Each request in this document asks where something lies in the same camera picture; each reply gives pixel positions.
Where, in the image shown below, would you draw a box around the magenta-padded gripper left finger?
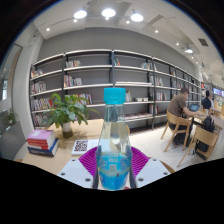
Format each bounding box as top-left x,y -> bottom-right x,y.
56,146 -> 100,191

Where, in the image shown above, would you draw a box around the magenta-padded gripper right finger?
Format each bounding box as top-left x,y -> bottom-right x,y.
128,146 -> 172,190

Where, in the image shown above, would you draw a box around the clear bottle with blue cap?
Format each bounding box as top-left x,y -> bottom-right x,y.
95,86 -> 134,191

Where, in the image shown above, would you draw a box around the dark blue book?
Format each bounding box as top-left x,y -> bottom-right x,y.
26,139 -> 61,158

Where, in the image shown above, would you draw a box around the wooden chair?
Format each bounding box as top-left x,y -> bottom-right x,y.
176,125 -> 222,168
160,110 -> 193,153

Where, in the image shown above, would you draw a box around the red book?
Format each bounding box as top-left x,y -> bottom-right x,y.
26,137 -> 58,151

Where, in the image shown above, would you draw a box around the leafy plant in white pot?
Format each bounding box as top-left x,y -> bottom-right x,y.
42,92 -> 102,140

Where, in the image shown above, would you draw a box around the pink book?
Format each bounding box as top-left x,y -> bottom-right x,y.
26,128 -> 56,143

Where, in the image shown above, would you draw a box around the person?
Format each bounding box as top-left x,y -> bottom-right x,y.
201,89 -> 216,112
166,86 -> 202,146

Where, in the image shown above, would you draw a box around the black backpack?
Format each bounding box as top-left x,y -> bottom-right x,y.
194,115 -> 216,153

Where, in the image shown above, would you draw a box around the open laptop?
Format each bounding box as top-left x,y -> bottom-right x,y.
188,103 -> 201,113

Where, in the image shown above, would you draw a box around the grey shelf unit with books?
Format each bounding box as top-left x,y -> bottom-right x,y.
28,48 -> 203,132

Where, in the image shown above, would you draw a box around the small green potted plant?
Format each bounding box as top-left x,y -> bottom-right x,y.
4,109 -> 18,128

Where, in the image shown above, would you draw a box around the grey-framed glass door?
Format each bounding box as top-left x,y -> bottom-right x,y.
0,43 -> 23,134

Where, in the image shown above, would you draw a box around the round ceiling lights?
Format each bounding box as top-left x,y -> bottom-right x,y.
44,7 -> 195,55

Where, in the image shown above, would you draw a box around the wall-mounted screen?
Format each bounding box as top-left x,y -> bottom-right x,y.
212,86 -> 224,98

